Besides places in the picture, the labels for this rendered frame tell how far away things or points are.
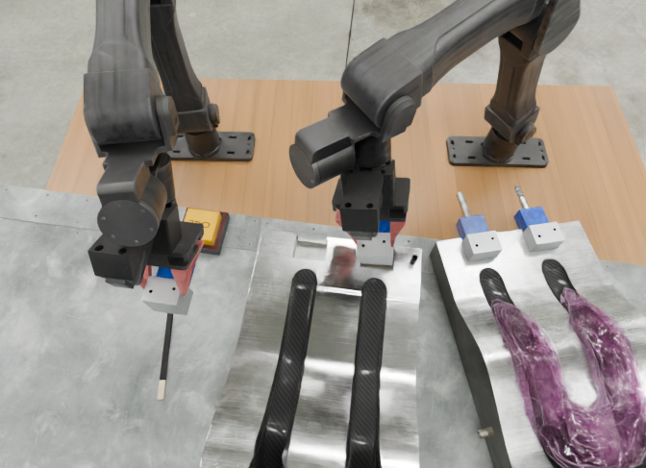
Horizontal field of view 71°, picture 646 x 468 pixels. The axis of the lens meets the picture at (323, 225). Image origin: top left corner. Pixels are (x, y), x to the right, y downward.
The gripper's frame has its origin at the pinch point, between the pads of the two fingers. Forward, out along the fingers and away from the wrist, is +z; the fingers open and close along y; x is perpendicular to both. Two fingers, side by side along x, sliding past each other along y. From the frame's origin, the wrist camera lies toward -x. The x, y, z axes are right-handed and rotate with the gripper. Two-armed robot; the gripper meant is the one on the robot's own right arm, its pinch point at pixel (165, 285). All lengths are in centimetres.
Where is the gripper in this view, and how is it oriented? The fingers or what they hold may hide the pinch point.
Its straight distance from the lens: 66.7
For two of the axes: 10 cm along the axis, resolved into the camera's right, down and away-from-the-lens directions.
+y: 9.9, 1.3, -0.5
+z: -0.7, 8.2, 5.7
